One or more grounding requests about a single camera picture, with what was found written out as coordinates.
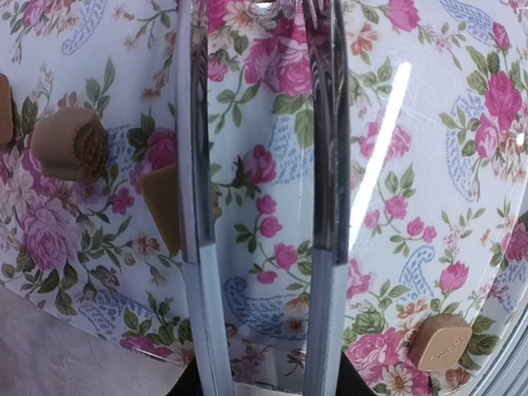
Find brown cube chocolate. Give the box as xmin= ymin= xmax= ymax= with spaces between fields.
xmin=139 ymin=164 xmax=182 ymax=255

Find silver metal serving tongs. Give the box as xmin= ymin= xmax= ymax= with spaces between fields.
xmin=176 ymin=1 xmax=351 ymax=395

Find brown ridged chocolate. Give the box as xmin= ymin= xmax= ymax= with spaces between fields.
xmin=31 ymin=108 xmax=108 ymax=183

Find brown sweet chocolate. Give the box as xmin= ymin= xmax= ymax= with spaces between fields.
xmin=408 ymin=314 xmax=473 ymax=372

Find floral rectangular tray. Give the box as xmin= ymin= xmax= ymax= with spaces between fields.
xmin=1 ymin=1 xmax=527 ymax=395

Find aluminium table front rail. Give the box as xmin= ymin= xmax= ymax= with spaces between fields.
xmin=469 ymin=303 xmax=527 ymax=395

